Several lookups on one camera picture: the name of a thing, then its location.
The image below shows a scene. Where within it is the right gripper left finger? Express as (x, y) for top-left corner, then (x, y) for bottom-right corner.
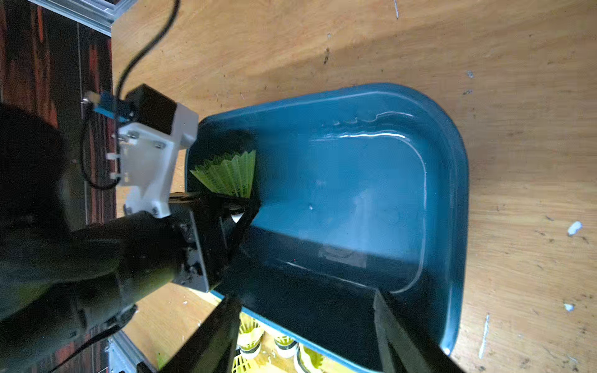
(160, 295), (242, 372)

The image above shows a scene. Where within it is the yellow shuttlecock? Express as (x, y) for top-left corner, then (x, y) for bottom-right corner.
(237, 312), (264, 360)
(274, 335), (299, 359)
(187, 149), (257, 199)
(294, 343), (326, 373)

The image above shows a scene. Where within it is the teal plastic storage box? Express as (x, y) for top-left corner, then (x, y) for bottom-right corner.
(186, 83), (469, 372)

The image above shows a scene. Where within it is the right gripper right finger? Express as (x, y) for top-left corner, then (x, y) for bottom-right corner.
(373, 289), (462, 372)

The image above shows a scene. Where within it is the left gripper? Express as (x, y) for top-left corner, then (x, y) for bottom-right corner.
(169, 192), (261, 293)

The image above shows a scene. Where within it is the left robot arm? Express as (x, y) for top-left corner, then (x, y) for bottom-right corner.
(1, 105), (260, 372)

